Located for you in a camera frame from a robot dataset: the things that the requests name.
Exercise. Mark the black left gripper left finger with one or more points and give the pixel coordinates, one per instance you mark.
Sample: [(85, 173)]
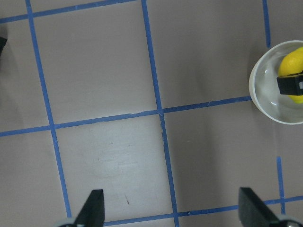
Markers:
[(92, 213)]

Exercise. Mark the white bowl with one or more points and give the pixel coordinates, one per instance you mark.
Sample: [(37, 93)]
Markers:
[(263, 87)]

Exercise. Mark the yellow lemon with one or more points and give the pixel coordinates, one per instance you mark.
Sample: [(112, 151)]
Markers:
[(292, 64)]

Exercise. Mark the black plate rack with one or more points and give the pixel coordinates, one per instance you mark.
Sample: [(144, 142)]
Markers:
[(3, 42)]

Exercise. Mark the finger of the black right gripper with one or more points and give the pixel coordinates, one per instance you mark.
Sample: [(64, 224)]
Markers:
[(291, 84)]

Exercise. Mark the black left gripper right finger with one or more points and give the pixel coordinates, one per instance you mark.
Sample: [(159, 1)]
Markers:
[(253, 212)]

